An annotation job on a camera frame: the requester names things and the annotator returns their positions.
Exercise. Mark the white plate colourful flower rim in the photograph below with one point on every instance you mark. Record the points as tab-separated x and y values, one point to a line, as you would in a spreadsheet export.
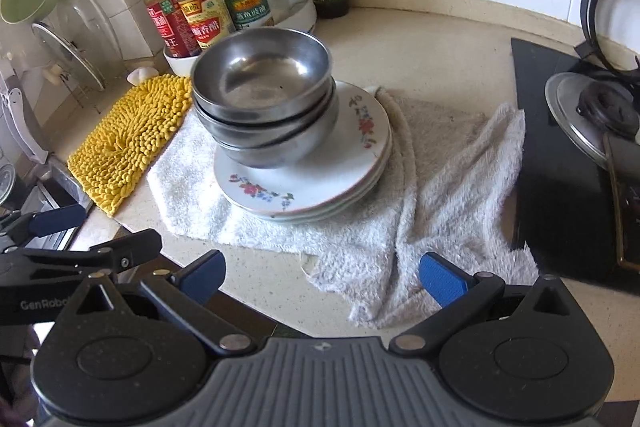
339	170

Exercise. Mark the wire lid rack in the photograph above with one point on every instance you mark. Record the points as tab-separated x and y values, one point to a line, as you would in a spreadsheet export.
83	96

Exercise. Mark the white towel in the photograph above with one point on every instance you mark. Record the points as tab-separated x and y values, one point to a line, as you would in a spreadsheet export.
443	190

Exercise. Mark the glass pot lid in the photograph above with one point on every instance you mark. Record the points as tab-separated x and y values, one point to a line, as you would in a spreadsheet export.
82	41

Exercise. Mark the steel pot lid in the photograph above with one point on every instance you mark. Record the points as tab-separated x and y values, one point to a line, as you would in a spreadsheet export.
598	116

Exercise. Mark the large steel bowl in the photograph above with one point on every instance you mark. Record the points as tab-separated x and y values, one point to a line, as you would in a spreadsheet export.
262	75

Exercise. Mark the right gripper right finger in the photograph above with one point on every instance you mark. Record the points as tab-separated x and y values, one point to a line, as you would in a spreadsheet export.
462	298

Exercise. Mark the yellow chenille mat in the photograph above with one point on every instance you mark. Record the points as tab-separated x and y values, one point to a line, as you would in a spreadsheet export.
111	161

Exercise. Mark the small steel bowl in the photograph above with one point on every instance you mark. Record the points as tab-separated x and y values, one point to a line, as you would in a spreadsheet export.
289	150

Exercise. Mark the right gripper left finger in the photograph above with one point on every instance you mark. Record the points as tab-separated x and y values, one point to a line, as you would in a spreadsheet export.
181	298

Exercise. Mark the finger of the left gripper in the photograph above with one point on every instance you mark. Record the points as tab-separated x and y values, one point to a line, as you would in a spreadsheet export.
18	229
118	255

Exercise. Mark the black gas stove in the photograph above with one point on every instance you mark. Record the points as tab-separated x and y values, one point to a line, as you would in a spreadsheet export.
565	208

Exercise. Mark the white round turntable tray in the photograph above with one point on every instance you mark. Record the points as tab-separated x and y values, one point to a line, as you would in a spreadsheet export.
303	18

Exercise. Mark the red label soy sauce bottle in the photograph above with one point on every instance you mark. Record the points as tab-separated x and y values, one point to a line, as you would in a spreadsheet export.
171	24

